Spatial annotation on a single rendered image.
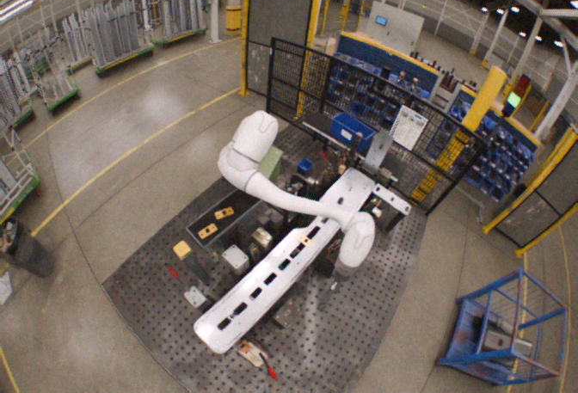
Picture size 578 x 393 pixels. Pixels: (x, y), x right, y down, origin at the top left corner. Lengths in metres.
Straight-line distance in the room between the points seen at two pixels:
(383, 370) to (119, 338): 2.39
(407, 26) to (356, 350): 7.44
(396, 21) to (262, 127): 6.99
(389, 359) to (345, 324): 1.02
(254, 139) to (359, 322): 1.19
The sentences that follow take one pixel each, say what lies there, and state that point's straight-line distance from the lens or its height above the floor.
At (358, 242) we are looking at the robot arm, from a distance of 0.80.
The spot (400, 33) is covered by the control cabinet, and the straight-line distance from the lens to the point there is 7.60.
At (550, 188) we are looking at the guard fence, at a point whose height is 1.22.
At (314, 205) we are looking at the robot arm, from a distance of 0.90.
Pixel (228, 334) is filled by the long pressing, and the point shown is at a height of 1.00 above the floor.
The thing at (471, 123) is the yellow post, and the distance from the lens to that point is 1.66.
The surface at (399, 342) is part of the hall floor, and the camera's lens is 2.43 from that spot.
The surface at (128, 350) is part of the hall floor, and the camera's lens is 2.41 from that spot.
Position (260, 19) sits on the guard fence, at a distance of 3.61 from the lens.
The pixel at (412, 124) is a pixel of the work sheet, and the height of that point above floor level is 1.35.
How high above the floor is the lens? 2.07
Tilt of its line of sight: 49 degrees down
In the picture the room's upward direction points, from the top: 10 degrees clockwise
